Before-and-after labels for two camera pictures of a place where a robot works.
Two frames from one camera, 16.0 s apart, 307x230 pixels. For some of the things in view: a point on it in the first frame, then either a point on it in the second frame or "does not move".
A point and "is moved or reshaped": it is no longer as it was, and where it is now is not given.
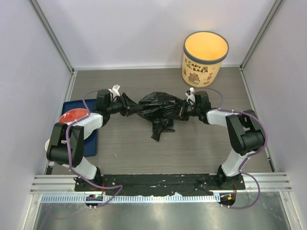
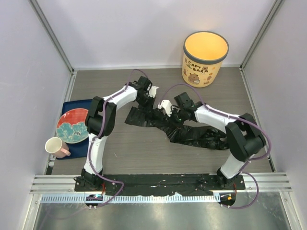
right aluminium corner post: (276, 6) does not move
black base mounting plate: (159, 184) does not move
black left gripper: (129, 107) -> (149, 106)
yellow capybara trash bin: (203, 52) does not move
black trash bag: (161, 109) is moved or reshaped
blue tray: (90, 142) does not move
